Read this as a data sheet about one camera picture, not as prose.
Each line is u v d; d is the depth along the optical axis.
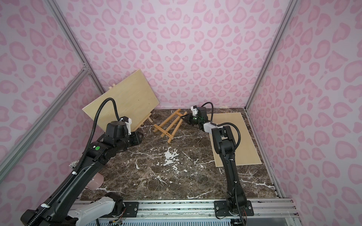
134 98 0.95
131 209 0.74
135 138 0.64
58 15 0.71
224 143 0.66
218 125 0.72
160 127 1.04
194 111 1.04
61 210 0.39
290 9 0.70
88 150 0.48
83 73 0.88
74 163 0.73
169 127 1.06
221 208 0.73
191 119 0.98
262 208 0.75
